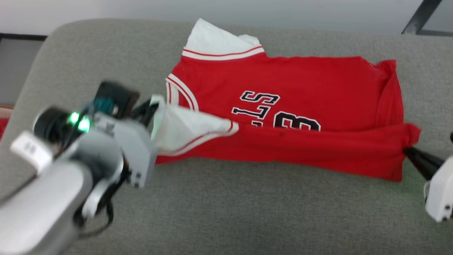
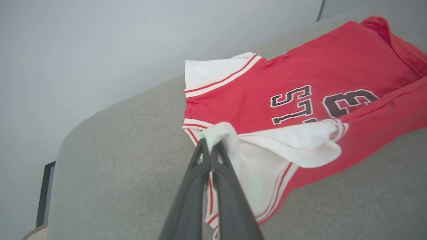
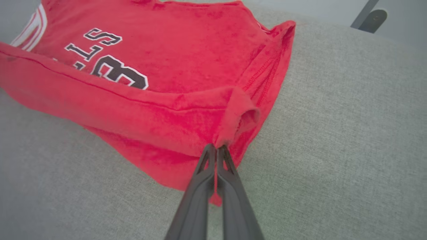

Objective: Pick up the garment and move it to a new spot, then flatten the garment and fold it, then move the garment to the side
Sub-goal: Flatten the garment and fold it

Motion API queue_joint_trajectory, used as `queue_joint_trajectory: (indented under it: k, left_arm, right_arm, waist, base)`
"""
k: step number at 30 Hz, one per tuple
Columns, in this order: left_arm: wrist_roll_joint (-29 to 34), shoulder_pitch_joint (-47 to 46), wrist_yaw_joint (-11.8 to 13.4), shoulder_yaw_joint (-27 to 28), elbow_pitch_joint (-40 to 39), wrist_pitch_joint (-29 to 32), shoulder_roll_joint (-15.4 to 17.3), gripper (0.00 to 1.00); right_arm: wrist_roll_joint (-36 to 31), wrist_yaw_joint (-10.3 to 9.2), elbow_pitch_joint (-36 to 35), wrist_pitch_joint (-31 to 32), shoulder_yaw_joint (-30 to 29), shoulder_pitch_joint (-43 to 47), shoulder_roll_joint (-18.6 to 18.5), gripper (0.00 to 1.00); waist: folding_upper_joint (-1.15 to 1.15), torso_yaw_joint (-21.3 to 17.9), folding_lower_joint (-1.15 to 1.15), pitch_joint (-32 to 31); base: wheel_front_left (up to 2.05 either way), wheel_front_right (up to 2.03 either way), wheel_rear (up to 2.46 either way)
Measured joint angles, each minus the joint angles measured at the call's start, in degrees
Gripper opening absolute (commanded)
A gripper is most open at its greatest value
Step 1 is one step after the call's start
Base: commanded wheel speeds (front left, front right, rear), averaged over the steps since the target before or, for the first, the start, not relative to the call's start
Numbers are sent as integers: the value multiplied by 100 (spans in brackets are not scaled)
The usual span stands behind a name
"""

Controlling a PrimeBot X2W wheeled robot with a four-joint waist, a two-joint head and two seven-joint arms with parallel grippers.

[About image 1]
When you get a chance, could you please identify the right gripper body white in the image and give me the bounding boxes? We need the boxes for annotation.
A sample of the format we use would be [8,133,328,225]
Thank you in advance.
[424,159,453,223]

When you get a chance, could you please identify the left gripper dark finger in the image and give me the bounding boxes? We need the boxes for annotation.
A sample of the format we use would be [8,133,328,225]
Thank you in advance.
[132,95,160,125]

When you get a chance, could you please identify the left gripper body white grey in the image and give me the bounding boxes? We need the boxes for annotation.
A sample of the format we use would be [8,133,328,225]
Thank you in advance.
[113,118,158,188]

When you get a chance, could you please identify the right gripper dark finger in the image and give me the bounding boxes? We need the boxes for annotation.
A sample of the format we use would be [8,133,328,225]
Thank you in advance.
[403,147,445,181]

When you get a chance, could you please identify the red Bulls jersey white sleeves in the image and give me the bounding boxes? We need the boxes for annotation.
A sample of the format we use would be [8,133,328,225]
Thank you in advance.
[154,18,422,182]

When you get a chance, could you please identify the grey fabric sofa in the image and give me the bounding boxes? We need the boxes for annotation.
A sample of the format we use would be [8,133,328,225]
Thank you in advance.
[0,18,453,255]

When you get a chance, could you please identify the black framed grey panel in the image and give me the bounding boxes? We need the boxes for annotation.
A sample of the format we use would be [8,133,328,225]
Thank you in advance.
[0,33,48,104]

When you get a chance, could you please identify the left teal cable connector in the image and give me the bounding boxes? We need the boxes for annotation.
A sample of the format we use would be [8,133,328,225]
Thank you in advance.
[90,98,114,114]

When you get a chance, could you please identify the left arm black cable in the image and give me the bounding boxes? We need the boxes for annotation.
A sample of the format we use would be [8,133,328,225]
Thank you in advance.
[76,201,114,238]

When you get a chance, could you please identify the white cable label tag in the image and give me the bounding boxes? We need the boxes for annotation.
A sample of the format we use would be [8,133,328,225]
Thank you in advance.
[10,131,54,174]

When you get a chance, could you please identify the black metal frame leg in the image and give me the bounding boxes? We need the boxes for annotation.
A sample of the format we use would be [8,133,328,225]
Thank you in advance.
[401,0,453,36]

